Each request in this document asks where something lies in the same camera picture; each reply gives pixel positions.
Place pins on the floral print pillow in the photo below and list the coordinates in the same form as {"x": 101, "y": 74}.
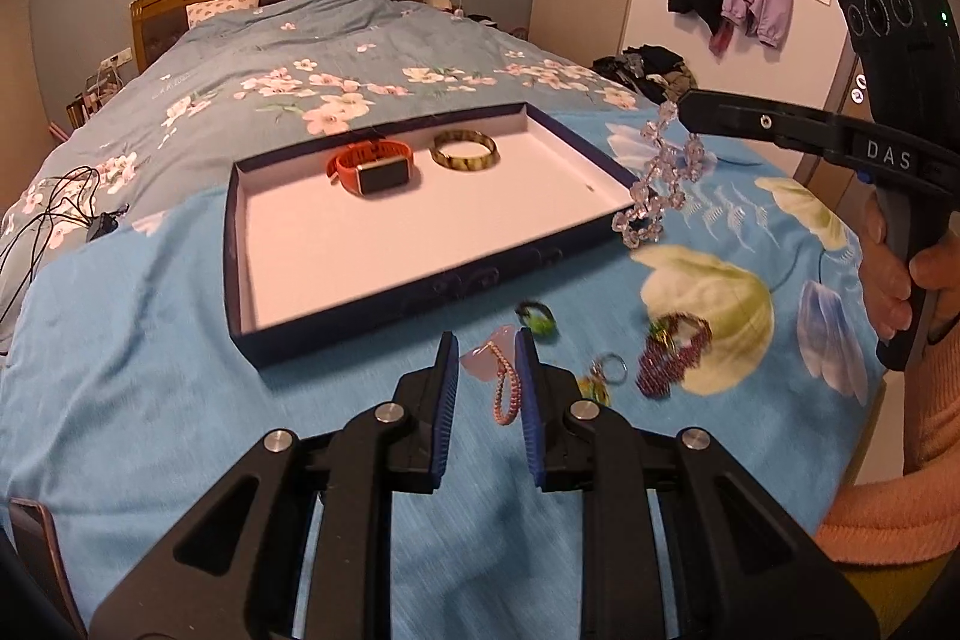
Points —
{"x": 217, "y": 6}

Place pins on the pile of dark clothes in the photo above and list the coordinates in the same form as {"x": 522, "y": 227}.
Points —
{"x": 660, "y": 63}

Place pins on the dark flat device copper edge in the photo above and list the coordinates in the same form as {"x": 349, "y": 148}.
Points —
{"x": 37, "y": 557}

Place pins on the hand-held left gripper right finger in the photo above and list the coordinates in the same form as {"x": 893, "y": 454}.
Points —
{"x": 527, "y": 407}

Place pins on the dark bedside items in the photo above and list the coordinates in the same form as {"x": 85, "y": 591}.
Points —
{"x": 487, "y": 21}

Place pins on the bedside table clutter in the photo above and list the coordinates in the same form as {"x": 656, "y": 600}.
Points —
{"x": 90, "y": 100}

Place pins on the grey-blue floral duvet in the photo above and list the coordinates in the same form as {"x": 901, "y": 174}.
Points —
{"x": 300, "y": 40}

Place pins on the shallow navy box tray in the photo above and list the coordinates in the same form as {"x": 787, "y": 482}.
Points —
{"x": 337, "y": 250}

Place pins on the yellow cloth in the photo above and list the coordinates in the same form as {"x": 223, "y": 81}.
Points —
{"x": 892, "y": 595}

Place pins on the white wall outlet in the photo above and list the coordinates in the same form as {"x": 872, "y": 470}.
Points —
{"x": 116, "y": 60}

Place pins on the red plaid scarf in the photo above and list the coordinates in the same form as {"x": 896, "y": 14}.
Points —
{"x": 724, "y": 36}

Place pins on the person's right hand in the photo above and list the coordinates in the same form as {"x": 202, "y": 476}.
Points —
{"x": 885, "y": 287}

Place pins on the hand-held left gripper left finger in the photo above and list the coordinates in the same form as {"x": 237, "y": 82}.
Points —
{"x": 448, "y": 400}

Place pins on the orange smartwatch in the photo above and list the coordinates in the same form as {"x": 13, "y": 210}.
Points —
{"x": 379, "y": 174}

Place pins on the person's right forearm pink sleeve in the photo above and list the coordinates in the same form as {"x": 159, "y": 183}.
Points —
{"x": 900, "y": 512}

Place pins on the light blue floral towel blanket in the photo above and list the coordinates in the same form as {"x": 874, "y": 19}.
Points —
{"x": 150, "y": 385}

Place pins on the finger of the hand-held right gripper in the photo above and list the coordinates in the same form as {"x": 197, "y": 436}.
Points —
{"x": 750, "y": 119}

